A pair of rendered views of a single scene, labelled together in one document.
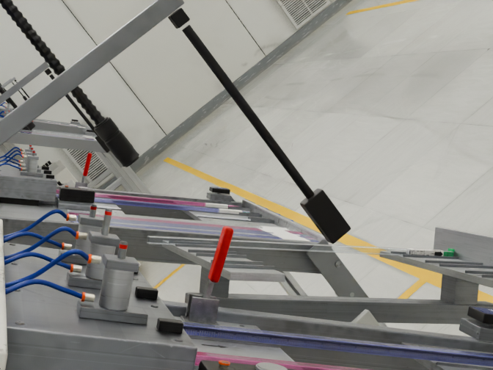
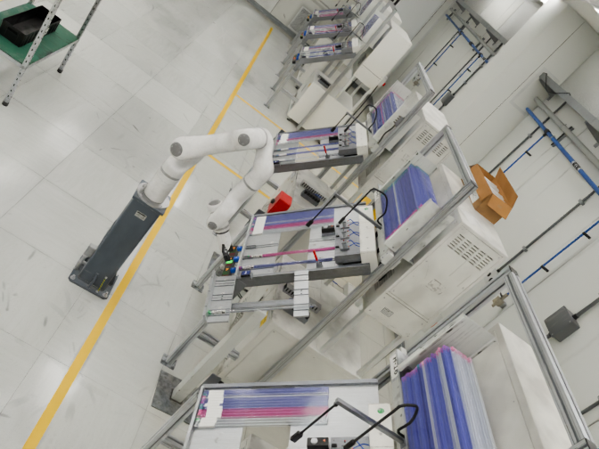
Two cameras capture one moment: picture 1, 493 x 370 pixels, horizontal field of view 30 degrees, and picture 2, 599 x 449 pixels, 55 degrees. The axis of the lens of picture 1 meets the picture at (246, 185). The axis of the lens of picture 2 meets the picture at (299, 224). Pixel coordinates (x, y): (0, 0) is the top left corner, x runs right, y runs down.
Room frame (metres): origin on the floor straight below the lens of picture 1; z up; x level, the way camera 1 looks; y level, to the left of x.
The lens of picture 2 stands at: (3.52, -0.47, 2.40)
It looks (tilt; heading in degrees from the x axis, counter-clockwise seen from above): 25 degrees down; 172
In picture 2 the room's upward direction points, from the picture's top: 43 degrees clockwise
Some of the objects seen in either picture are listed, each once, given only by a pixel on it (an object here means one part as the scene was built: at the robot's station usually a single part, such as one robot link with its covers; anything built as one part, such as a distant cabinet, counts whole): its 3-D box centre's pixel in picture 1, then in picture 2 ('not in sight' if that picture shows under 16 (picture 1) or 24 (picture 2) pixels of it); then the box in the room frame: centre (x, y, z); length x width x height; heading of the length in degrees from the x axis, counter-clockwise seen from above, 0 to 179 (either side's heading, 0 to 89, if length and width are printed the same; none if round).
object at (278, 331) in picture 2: not in sight; (289, 341); (0.59, 0.41, 0.31); 0.70 x 0.65 x 0.62; 8
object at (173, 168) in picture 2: not in sight; (186, 155); (0.83, -0.77, 1.00); 0.19 x 0.12 x 0.24; 162
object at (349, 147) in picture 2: not in sight; (312, 188); (-0.81, 0.03, 0.66); 1.01 x 0.73 x 1.31; 98
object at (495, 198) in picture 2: not in sight; (485, 190); (0.51, 0.58, 1.82); 0.68 x 0.30 x 0.20; 8
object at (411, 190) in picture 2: not in sight; (408, 205); (0.67, 0.30, 1.52); 0.51 x 0.13 x 0.27; 8
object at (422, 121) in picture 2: not in sight; (355, 176); (-0.85, 0.23, 0.95); 1.35 x 0.82 x 1.90; 98
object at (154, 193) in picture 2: not in sight; (161, 184); (0.86, -0.78, 0.79); 0.19 x 0.19 x 0.18
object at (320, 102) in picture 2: not in sight; (349, 69); (-4.06, -0.28, 0.95); 1.36 x 0.82 x 1.90; 98
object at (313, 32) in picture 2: not in sight; (348, 44); (-5.50, -0.49, 0.95); 1.37 x 0.82 x 1.90; 98
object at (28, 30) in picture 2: not in sight; (30, 25); (-0.39, -2.33, 0.41); 0.57 x 0.17 x 0.11; 8
